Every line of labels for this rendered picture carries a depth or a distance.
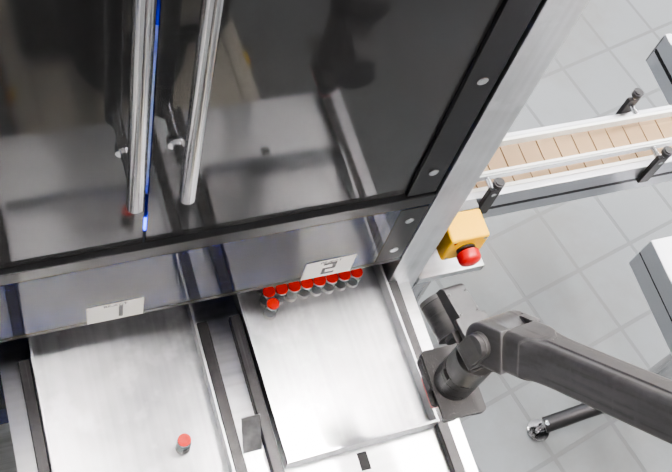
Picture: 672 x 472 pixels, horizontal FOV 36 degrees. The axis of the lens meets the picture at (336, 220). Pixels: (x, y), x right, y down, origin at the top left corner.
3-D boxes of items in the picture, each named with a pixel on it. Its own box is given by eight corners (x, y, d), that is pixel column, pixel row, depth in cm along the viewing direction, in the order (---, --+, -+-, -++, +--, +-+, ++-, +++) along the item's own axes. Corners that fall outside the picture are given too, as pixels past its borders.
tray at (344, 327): (227, 277, 175) (229, 269, 172) (367, 247, 183) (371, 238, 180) (284, 469, 161) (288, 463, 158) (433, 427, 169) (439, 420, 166)
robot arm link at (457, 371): (471, 380, 130) (508, 364, 132) (446, 332, 132) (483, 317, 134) (455, 396, 136) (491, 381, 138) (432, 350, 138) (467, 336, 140)
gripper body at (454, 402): (458, 346, 146) (474, 327, 140) (483, 413, 142) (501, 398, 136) (417, 356, 144) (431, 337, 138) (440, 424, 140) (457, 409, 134)
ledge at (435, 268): (391, 216, 189) (394, 211, 187) (455, 204, 193) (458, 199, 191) (416, 284, 183) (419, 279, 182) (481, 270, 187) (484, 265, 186)
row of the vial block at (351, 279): (257, 297, 174) (260, 286, 170) (355, 275, 179) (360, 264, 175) (261, 309, 173) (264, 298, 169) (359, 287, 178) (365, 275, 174)
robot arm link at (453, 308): (486, 354, 124) (537, 336, 129) (443, 273, 128) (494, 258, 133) (440, 391, 134) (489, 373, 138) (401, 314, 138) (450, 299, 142)
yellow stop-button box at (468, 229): (426, 225, 178) (437, 205, 172) (463, 217, 180) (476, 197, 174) (441, 263, 175) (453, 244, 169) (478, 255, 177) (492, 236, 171)
